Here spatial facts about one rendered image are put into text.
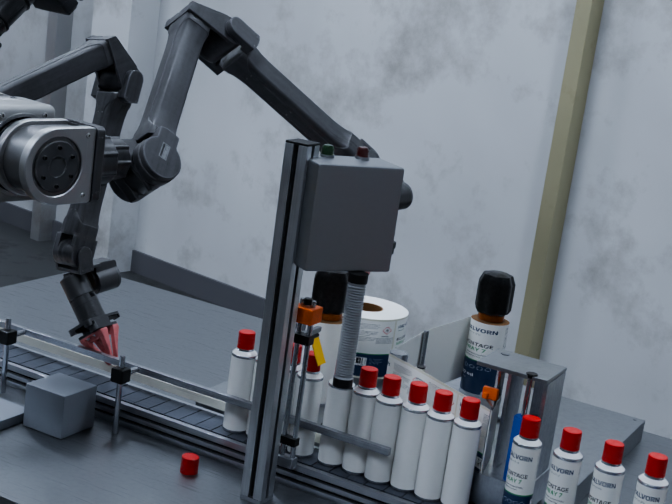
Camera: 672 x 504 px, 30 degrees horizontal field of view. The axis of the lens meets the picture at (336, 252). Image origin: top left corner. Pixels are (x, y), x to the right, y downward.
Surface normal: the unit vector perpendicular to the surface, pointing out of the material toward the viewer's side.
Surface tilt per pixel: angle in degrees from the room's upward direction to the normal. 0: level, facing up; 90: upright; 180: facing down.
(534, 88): 90
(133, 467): 0
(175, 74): 52
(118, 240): 90
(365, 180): 90
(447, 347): 90
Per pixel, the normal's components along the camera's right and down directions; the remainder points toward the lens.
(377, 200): 0.44, 0.26
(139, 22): 0.76, 0.25
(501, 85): -0.64, 0.09
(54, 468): 0.14, -0.97
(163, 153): 0.69, -0.36
